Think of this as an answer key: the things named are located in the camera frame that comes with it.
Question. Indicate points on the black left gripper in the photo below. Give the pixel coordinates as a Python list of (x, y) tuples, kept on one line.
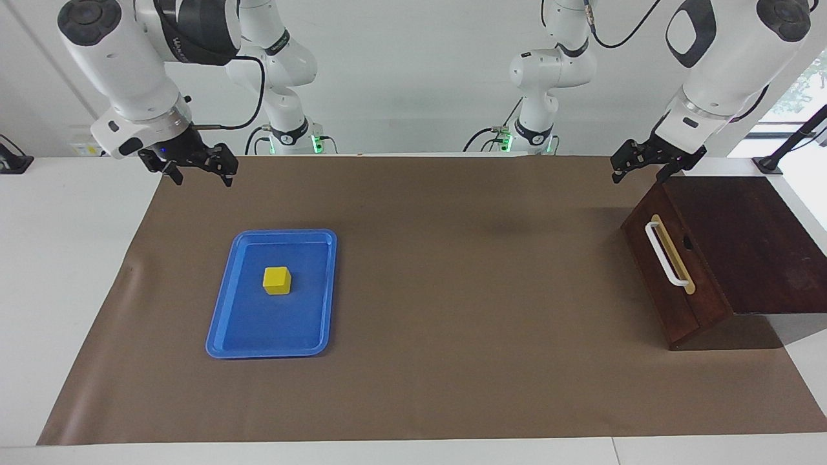
[(675, 152)]

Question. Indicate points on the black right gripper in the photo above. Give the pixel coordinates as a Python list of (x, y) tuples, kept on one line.
[(181, 148)]

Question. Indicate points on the wooden drawer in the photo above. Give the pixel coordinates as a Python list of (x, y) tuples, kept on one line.
[(659, 297)]

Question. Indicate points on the yellow cube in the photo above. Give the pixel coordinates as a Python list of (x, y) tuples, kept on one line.
[(278, 282)]

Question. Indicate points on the dark wooden drawer cabinet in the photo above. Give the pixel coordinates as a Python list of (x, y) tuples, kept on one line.
[(775, 278)]

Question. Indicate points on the black mounting stand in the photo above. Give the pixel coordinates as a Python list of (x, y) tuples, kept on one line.
[(769, 166)]

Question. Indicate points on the bright window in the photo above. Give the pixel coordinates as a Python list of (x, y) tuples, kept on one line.
[(807, 84)]

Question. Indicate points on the black clamp base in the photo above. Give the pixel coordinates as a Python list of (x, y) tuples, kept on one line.
[(16, 165)]

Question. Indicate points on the blue plastic tray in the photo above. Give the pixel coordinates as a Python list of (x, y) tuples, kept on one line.
[(303, 323)]

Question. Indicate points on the brown table mat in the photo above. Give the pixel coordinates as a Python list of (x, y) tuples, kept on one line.
[(452, 361)]

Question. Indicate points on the white wall socket box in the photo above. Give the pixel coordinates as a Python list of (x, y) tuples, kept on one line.
[(81, 145)]

